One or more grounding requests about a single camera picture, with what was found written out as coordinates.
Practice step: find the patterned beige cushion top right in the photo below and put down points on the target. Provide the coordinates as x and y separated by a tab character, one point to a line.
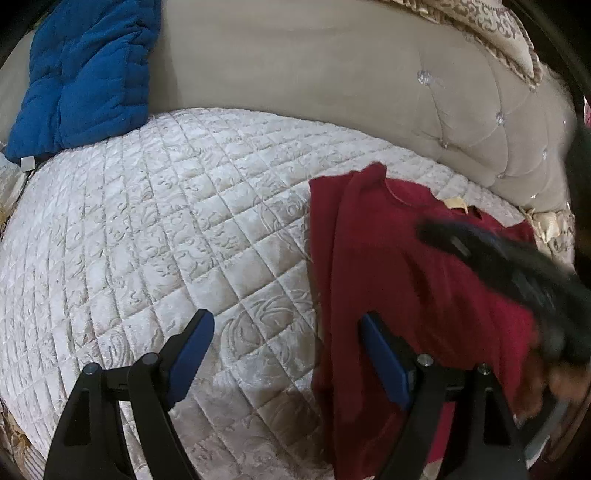
485	23

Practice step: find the white quilted sofa cover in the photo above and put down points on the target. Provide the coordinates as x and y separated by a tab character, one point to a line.
161	221

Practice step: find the small white tag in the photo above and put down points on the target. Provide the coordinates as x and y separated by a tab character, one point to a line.
27	163

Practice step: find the blue quilted cushion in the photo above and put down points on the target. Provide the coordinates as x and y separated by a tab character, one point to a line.
83	69

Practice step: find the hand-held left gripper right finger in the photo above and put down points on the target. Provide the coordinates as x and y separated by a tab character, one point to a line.
385	361

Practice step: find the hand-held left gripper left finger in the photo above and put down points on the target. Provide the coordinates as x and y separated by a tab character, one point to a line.
191	351

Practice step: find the beige tufted sofa backrest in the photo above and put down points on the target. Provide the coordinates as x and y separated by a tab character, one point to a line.
300	60

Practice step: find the red sweater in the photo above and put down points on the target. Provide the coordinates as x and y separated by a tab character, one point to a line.
392	258

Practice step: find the person's right hand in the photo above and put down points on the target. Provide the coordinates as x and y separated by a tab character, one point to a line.
561	383

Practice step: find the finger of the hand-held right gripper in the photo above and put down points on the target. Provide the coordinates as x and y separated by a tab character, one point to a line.
466	244

